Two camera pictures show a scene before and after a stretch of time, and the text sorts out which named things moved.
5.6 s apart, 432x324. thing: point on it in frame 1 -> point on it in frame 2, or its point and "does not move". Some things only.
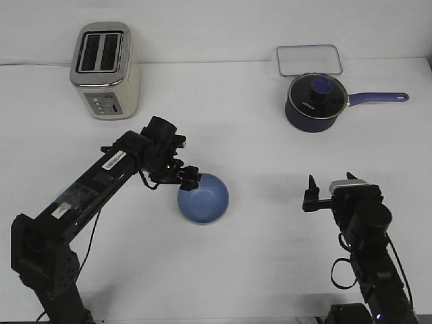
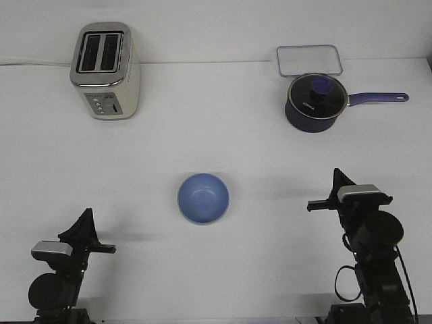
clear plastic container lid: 298,59 does not move
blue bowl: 206,204 does not move
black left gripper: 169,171 -> 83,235
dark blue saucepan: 310,125 does not move
